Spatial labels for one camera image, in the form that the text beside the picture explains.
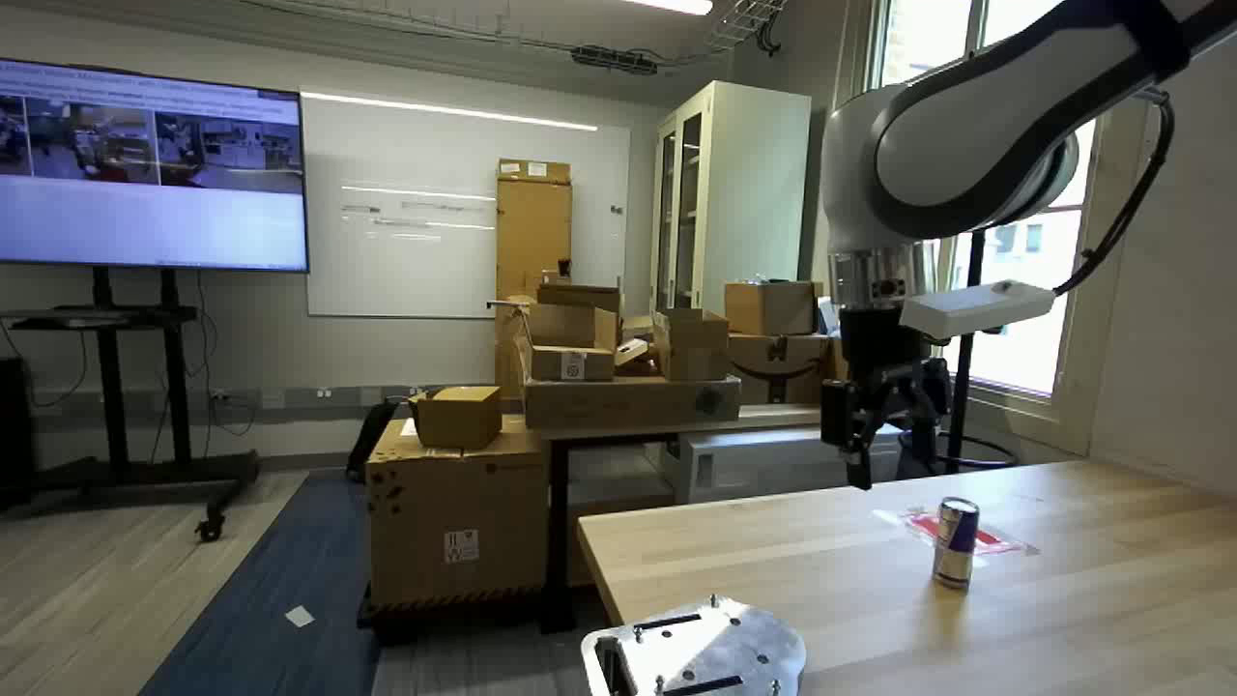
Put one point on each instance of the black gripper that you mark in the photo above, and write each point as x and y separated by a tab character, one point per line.
883	343

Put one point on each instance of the blue silver drink can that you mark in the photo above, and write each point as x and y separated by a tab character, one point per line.
958	542

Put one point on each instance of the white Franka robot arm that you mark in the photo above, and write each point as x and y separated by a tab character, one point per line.
978	131

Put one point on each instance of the Amazon cardboard box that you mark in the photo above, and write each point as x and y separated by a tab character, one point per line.
776	368

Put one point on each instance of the long white box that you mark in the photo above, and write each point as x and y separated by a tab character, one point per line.
759	463

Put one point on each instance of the red tape mark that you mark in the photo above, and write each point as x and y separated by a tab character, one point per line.
996	540

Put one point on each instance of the large window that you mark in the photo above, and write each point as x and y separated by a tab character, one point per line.
1019	324

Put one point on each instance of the plain cardboard box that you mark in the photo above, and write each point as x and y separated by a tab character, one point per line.
766	312

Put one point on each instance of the medium cardboard box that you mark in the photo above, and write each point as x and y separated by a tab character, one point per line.
699	345

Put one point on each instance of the long flat cardboard box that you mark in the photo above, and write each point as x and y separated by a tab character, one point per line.
625	403

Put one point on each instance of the white cabinet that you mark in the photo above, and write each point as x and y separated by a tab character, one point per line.
740	194

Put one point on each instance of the silver metal plate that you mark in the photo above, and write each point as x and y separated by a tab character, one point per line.
699	651

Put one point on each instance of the small labelled cardboard box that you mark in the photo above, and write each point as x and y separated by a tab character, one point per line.
575	364

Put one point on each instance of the open cardboard box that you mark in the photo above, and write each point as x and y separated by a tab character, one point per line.
575	316

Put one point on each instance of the small cube cardboard box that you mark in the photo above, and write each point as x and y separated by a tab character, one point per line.
456	415

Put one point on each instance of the large labelled cardboard box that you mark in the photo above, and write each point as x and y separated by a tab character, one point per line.
450	528

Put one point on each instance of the long ceiling light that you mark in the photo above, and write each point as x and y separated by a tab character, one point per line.
675	7

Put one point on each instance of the blue floor rug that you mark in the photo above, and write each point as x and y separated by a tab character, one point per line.
277	605

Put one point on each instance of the black TV stand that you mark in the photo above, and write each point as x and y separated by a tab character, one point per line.
110	387

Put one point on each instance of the large TV screen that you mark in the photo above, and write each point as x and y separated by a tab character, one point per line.
142	167

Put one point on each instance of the black frame side table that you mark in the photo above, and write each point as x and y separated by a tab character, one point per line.
558	542

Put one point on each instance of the wall whiteboard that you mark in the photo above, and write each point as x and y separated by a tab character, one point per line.
411	244

